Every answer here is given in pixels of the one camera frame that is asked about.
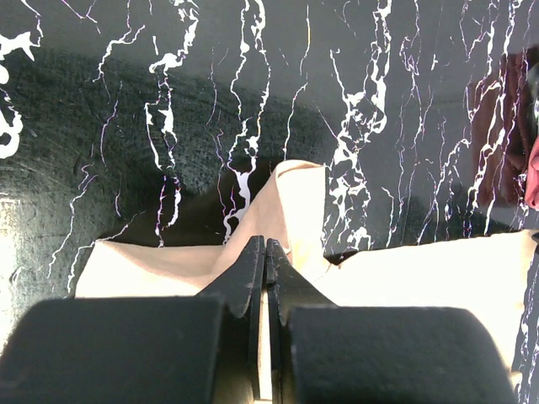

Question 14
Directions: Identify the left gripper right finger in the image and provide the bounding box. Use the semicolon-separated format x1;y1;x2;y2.
265;239;516;403

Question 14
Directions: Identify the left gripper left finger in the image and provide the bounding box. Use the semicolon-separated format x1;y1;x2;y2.
1;236;265;403

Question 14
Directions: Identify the beige t shirt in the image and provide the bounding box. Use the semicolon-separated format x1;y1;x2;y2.
73;159;539;401

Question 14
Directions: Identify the folded pink t shirt stack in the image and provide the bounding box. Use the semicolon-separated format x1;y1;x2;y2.
525;138;539;210

